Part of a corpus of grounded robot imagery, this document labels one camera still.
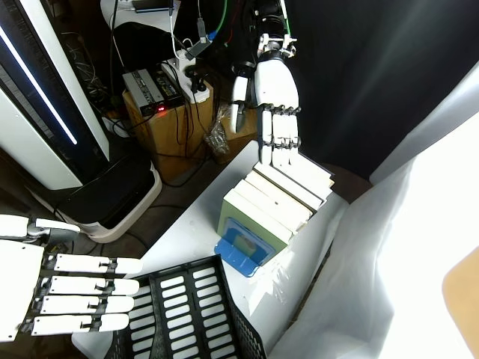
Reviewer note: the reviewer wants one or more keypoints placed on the black power plug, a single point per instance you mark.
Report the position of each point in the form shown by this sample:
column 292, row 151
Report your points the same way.
column 191, row 70
column 198, row 86

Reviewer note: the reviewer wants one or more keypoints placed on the black plastic file rack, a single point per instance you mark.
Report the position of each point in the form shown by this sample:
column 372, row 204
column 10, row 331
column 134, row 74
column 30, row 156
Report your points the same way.
column 243, row 336

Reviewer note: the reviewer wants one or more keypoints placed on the small cream spine book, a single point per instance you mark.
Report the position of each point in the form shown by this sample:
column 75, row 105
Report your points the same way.
column 288, row 208

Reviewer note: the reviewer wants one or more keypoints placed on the white floor socket strip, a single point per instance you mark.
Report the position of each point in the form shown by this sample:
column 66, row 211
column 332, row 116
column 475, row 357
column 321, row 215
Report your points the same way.
column 112, row 125

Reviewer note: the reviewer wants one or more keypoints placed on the blue plastic bookend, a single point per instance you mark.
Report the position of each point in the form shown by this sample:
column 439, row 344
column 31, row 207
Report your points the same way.
column 239, row 261

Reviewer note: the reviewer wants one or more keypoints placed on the flat grey device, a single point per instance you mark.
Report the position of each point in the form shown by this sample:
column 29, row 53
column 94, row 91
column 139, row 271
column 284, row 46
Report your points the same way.
column 149, row 4

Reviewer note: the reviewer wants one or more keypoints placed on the USB adapter dongle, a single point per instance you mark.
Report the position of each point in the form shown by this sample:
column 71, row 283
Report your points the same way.
column 196, row 46

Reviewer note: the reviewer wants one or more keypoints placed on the white power strip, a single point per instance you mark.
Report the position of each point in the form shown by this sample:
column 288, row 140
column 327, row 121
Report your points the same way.
column 174, row 65

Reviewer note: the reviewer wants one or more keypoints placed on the tan wooden board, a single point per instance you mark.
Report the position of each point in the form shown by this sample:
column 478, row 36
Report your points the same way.
column 464, row 299

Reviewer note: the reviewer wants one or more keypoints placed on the tan cover book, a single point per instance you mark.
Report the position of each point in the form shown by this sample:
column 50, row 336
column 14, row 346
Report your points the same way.
column 310, row 184

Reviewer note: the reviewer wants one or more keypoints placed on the black century spine book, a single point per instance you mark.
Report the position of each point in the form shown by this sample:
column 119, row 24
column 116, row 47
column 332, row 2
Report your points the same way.
column 314, row 172

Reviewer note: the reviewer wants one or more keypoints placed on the silver power supply box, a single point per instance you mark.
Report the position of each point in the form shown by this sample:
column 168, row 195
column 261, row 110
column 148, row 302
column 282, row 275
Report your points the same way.
column 140, row 88

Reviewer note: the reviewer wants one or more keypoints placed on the large brown cardboard box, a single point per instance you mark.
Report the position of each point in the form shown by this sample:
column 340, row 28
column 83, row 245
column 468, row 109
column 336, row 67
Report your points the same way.
column 164, row 142

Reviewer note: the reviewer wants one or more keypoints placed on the white base unit black top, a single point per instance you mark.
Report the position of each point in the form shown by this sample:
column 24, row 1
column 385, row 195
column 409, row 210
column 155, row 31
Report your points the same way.
column 112, row 194

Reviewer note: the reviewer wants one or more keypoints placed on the light green cover book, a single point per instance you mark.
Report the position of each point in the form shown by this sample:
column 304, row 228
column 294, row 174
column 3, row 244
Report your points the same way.
column 258, row 217

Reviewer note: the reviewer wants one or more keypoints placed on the white round table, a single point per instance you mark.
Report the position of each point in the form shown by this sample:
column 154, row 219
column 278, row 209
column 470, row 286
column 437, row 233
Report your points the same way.
column 123, row 15

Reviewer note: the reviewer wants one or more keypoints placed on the black curtain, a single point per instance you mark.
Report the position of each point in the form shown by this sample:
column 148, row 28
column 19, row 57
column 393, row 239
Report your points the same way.
column 374, row 75

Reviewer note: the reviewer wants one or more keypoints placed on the crinkled clear plastic bag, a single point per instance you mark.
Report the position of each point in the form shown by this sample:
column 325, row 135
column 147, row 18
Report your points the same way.
column 217, row 140

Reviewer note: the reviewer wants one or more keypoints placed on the black rounded cushion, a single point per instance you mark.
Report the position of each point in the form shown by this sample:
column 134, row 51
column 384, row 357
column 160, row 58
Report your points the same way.
column 142, row 41

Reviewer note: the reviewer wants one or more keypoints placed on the white backdrop cloth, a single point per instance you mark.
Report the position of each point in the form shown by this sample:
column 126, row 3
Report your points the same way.
column 411, row 224

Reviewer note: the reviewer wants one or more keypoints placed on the white charger block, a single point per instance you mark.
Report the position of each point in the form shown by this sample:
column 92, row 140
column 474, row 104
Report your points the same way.
column 180, row 55

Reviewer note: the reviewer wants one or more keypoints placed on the small brown cardboard box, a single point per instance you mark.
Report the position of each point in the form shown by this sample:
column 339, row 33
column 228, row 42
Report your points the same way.
column 249, row 140

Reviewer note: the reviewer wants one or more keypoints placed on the black power supply box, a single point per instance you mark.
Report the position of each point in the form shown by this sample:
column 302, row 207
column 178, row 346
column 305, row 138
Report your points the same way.
column 168, row 89

